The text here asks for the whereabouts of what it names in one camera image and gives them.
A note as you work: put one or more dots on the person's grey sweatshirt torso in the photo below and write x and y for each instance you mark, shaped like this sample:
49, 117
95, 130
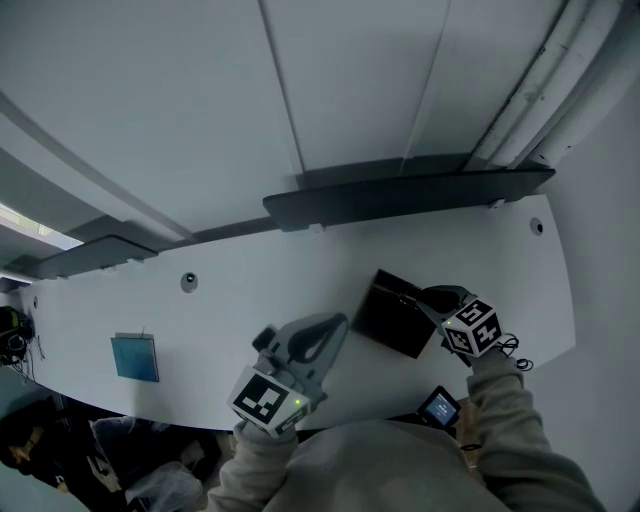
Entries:
380, 470

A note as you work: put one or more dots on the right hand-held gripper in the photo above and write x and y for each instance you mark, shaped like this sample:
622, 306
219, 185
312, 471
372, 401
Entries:
472, 327

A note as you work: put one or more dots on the blue square notebook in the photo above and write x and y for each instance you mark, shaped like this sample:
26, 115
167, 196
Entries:
135, 358

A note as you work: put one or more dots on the person's left forearm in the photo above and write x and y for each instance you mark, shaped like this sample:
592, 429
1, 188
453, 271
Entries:
255, 465

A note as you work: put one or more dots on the black square container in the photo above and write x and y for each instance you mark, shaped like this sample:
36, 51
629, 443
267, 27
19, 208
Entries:
385, 320

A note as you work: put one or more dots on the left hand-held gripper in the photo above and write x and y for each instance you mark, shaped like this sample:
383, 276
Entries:
265, 400

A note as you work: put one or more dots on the white plastic bag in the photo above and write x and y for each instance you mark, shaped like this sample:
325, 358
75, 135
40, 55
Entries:
162, 482

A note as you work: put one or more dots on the short black desk divider panel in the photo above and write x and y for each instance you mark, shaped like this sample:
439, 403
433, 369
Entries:
90, 255

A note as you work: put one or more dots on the white wall pipe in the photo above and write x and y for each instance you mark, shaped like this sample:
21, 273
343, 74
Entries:
542, 75
582, 85

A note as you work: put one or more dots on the person's right forearm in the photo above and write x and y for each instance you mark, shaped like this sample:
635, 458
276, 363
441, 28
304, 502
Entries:
515, 430

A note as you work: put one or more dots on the small black screen device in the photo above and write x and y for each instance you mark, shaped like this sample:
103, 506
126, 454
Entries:
440, 407

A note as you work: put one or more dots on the white divider bracket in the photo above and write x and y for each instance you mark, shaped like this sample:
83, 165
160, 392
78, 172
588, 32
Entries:
315, 228
496, 203

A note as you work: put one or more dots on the long black desk divider panel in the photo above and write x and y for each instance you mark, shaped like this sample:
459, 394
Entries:
400, 197

